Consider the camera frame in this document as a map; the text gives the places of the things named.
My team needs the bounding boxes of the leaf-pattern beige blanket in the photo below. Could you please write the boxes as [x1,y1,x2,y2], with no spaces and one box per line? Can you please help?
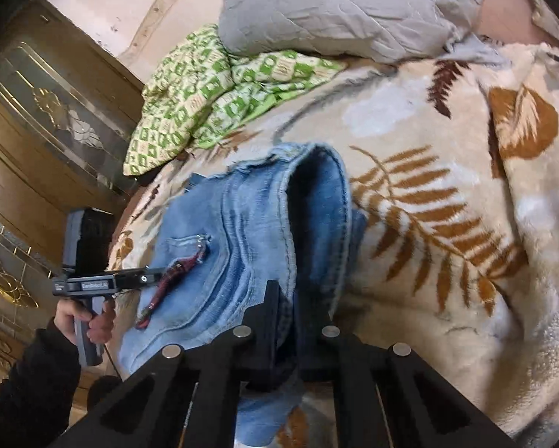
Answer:
[109,44,559,447]

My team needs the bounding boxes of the green checkered blanket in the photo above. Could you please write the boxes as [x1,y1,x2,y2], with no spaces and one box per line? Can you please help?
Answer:
[122,24,347,177]

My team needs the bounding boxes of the person's left hand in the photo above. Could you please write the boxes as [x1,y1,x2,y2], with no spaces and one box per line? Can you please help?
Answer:
[53,298,115,345]

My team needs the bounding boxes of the grey quilted pillow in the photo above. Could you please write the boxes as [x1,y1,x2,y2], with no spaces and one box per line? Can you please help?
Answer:
[218,0,483,64]

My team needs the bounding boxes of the brown wooden door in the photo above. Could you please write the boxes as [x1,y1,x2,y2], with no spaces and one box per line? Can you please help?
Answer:
[0,0,146,412]

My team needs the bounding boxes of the blue denim jeans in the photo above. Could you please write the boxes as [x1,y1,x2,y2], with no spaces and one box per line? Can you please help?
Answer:
[116,141,370,448]

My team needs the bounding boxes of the black sleeved left forearm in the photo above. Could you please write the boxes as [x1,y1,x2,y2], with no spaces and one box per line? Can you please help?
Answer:
[0,321,81,447]

